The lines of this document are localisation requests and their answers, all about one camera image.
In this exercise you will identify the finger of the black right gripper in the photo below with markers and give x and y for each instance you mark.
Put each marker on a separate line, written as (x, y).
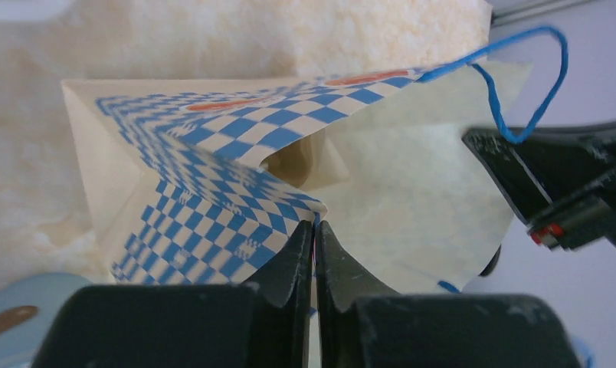
(560, 182)

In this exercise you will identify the patterned paper gift bag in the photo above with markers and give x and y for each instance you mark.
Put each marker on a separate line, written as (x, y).
(204, 181)

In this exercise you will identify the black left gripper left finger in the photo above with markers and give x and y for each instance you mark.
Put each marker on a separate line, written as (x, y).
(260, 322)

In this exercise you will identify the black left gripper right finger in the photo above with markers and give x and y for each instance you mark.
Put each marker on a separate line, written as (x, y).
(365, 323)

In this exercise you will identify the blue straw holder cup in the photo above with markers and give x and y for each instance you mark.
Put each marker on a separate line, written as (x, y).
(27, 309)

